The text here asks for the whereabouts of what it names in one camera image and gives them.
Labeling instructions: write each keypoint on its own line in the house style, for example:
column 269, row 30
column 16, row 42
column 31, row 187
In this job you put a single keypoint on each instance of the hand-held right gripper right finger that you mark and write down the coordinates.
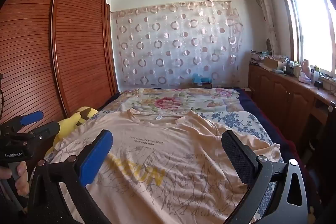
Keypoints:
column 236, row 155

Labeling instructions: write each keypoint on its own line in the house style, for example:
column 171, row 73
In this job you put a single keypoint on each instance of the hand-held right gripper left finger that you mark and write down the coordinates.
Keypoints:
column 95, row 158

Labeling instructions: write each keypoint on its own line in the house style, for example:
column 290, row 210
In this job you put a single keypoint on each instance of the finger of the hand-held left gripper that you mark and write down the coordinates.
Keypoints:
column 47, row 130
column 32, row 117

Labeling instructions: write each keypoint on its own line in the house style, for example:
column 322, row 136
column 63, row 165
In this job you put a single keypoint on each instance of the beige printed t-shirt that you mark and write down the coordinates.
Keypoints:
column 170, row 140

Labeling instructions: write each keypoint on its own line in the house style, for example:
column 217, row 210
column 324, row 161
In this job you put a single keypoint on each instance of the person's left hand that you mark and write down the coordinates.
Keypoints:
column 22, row 179

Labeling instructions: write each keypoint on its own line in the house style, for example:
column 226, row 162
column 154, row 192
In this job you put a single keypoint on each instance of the yellow pillow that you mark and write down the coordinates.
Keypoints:
column 71, row 121

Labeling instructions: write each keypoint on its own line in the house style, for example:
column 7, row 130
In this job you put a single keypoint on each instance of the blue floral bed sheet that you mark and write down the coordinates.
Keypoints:
column 236, row 121

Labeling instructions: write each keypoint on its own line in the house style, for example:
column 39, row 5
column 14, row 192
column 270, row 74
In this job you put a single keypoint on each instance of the brown wooden side cabinet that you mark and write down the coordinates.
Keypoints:
column 283, row 98

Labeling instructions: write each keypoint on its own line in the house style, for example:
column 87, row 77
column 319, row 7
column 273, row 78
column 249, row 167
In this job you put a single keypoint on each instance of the light blue toy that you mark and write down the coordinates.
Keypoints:
column 200, row 79

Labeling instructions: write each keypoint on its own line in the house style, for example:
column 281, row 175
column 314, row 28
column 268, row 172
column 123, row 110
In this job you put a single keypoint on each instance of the brown wooden wardrobe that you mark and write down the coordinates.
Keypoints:
column 78, row 43

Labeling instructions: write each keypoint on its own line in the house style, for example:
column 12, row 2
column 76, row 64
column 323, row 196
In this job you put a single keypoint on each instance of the pink floral quilt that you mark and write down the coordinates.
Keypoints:
column 168, row 100

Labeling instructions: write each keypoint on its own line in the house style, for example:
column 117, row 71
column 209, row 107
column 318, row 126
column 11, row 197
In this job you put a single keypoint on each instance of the cardboard box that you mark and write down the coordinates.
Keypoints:
column 271, row 63

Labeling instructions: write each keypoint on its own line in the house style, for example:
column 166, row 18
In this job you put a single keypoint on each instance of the pink figurine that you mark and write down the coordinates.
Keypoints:
column 305, row 71

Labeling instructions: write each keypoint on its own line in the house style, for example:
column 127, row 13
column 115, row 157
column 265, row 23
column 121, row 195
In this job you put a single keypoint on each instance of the sheer circle-patterned curtain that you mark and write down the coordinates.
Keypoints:
column 178, row 43

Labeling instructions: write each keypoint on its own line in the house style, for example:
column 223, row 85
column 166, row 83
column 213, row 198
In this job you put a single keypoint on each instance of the pale window curtain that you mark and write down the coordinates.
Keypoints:
column 266, row 11

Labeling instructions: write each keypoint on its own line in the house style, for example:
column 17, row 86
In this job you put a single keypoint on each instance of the window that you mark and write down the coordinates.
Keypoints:
column 312, row 24

